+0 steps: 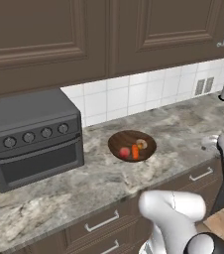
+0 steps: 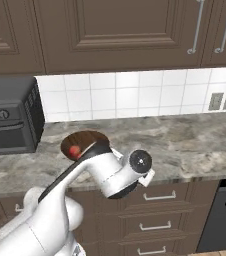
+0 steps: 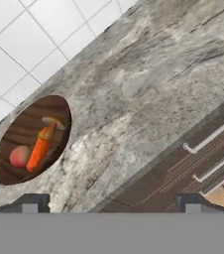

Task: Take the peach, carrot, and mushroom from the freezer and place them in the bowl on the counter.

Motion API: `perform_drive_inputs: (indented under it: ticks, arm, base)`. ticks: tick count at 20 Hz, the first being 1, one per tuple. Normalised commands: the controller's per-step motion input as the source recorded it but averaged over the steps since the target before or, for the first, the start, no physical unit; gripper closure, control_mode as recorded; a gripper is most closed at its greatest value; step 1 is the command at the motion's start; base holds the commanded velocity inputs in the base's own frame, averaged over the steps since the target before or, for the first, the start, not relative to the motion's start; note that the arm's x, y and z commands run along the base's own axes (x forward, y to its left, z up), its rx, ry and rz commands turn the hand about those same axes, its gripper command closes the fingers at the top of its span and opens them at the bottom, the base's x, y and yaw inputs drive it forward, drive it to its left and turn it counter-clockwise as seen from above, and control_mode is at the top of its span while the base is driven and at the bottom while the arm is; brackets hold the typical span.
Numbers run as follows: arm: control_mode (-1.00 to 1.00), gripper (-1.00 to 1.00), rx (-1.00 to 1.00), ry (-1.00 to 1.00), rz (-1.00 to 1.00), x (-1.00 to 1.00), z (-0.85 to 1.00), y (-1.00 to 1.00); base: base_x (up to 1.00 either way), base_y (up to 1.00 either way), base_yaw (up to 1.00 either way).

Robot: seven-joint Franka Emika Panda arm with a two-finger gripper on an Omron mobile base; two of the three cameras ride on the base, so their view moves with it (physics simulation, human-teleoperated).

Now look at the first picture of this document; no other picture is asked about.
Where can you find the grey wall outlet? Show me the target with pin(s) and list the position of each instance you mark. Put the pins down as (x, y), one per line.
(209, 85)
(200, 87)

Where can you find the grey toaster oven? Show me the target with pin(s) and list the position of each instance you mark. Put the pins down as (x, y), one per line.
(28, 109)

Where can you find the dark wooden bowl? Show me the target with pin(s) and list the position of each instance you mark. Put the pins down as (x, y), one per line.
(120, 140)

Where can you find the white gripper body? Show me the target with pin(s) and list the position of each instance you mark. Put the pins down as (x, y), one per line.
(211, 141)

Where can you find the orange carrot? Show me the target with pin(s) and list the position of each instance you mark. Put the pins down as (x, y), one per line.
(135, 152)

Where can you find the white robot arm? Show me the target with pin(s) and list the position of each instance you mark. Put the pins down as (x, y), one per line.
(173, 211)

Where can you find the tan mushroom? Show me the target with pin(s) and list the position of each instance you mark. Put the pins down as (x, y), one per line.
(141, 144)

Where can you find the brown drawer front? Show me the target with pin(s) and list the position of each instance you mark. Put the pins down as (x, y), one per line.
(127, 215)
(183, 185)
(127, 243)

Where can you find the brown wall cupboard door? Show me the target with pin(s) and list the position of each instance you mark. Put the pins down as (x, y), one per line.
(44, 36)
(170, 29)

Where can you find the grey toaster oven door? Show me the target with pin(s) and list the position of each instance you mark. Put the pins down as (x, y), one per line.
(38, 168)

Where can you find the grey toaster oven knob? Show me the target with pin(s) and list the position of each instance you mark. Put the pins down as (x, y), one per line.
(46, 132)
(28, 137)
(63, 128)
(10, 142)

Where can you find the red peach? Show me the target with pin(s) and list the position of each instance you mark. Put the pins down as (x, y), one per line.
(124, 152)

